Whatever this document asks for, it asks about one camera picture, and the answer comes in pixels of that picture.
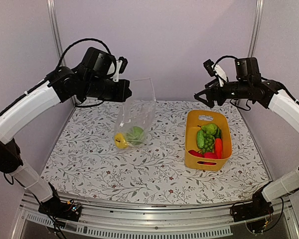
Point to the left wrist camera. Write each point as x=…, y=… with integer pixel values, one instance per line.
x=121, y=64

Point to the orange toy carrot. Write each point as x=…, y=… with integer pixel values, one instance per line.
x=218, y=148

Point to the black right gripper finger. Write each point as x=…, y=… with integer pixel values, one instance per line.
x=210, y=101
x=201, y=96

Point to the green toy cucumber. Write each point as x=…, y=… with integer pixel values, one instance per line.
x=200, y=139

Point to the green toy grape bunch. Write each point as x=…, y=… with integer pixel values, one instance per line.
x=209, y=141

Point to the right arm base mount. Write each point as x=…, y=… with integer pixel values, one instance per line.
x=258, y=211

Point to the floral patterned table mat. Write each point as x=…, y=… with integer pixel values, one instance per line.
x=86, y=162

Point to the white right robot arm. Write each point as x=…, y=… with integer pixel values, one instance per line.
x=285, y=107

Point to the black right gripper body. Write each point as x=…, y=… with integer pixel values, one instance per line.
x=241, y=90

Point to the left aluminium corner post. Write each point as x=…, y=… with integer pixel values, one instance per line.
x=54, y=27

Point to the clear zip top bag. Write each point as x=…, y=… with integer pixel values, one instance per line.
x=137, y=110

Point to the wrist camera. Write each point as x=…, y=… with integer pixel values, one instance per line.
x=121, y=64
x=208, y=65

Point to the yellow toy lemon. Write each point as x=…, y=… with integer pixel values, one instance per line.
x=120, y=141

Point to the aluminium corner post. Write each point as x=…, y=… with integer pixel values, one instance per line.
x=256, y=27
x=54, y=27

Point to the green toy leafy vegetable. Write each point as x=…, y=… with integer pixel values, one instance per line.
x=212, y=129

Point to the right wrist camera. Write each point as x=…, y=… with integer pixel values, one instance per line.
x=208, y=65

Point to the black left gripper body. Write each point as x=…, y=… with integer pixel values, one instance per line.
x=96, y=87

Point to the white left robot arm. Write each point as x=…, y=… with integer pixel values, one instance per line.
x=57, y=87

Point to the green toy apple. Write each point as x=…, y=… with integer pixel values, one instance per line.
x=135, y=136

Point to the right aluminium corner post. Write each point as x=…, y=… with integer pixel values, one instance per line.
x=256, y=27

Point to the red toy bell pepper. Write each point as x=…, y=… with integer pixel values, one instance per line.
x=210, y=155

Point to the yellow plastic basket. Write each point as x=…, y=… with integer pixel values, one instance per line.
x=195, y=119

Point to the aluminium front rail base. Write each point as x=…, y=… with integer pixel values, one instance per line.
x=103, y=219

